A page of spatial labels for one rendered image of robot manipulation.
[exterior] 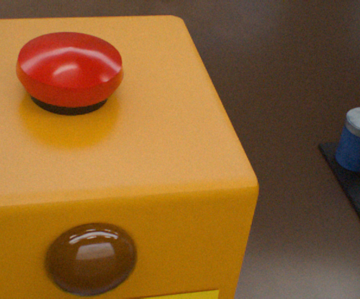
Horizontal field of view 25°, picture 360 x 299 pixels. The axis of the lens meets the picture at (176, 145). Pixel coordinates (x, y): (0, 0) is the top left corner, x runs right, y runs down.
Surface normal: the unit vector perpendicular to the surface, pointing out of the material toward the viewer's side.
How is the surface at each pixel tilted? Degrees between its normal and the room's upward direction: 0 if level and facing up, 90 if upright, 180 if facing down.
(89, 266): 77
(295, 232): 0
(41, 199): 22
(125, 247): 61
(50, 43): 5
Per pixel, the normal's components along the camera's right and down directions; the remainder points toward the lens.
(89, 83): 0.35, -0.39
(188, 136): 0.11, -0.78
